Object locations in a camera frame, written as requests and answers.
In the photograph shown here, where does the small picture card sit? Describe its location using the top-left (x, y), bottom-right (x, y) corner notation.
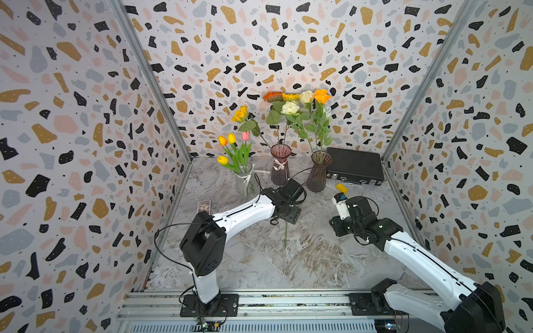
top-left (197, 200), bottom-right (211, 214)

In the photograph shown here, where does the cream rose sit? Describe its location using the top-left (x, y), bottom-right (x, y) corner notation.
top-left (282, 101), bottom-right (315, 153)
top-left (300, 90), bottom-right (319, 153)

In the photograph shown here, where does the orange rose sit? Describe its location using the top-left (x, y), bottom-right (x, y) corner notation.
top-left (315, 90), bottom-right (332, 151)

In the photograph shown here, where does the yellow sunflower small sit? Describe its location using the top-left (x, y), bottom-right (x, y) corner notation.
top-left (231, 104), bottom-right (271, 148)

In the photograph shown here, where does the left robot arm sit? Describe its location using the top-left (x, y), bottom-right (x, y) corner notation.
top-left (180, 179), bottom-right (307, 305)

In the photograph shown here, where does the yellow block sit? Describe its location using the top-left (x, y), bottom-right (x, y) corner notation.
top-left (335, 183), bottom-right (348, 194)

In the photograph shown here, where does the yellow sunflower large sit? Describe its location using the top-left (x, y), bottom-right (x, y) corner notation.
top-left (282, 94), bottom-right (301, 102)

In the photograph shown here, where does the pink glass vase with ribbon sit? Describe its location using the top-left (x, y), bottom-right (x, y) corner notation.
top-left (271, 144), bottom-right (291, 186)

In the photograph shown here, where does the clear glass vase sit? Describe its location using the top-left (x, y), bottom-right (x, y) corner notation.
top-left (235, 162), bottom-right (260, 198)

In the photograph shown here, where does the white rose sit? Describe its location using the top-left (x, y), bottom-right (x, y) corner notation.
top-left (322, 105), bottom-right (333, 142)

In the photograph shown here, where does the purple ribbed glass vase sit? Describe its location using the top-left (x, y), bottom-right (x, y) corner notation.
top-left (306, 151), bottom-right (333, 193)

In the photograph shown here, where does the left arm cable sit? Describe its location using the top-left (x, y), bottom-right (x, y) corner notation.
top-left (153, 222), bottom-right (205, 273)

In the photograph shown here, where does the black case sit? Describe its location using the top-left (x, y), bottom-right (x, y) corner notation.
top-left (327, 148), bottom-right (384, 186)

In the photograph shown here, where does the pink tulip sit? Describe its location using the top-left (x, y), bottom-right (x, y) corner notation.
top-left (240, 131), bottom-right (252, 171)

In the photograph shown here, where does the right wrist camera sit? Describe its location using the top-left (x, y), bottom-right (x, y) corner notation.
top-left (332, 192), bottom-right (350, 220)

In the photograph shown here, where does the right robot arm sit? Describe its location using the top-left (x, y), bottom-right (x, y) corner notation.
top-left (329, 192), bottom-right (506, 332)

